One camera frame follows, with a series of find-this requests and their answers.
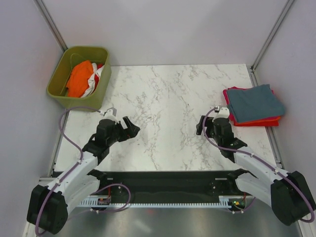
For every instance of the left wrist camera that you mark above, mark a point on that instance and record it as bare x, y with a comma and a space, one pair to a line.
110, 114

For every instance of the white slotted cable duct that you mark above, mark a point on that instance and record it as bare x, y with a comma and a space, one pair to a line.
95, 202

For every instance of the blue-grey t-shirt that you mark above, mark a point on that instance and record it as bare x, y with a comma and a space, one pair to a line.
255, 103

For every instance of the white and red t-shirt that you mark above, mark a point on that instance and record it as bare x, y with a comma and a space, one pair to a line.
94, 79

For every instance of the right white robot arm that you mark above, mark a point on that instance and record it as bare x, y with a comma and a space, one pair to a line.
288, 194

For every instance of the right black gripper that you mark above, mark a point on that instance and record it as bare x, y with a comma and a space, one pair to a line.
208, 123

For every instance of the magenta t-shirt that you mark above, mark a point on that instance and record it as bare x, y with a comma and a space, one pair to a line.
225, 93

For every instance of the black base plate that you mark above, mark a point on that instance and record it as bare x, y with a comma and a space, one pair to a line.
168, 186

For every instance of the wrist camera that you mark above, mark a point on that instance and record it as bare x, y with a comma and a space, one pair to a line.
221, 112
110, 114

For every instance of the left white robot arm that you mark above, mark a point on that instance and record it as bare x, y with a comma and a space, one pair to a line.
50, 205

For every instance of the orange t-shirt in bin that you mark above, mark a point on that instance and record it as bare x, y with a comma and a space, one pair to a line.
78, 81

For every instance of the orange t-shirt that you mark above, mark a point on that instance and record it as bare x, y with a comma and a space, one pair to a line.
265, 120
78, 81

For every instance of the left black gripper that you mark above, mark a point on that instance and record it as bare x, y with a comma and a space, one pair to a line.
132, 130

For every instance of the olive green plastic bin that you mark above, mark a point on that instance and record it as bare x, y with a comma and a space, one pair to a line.
56, 88

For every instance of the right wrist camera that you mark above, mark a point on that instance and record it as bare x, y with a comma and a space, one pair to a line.
221, 112

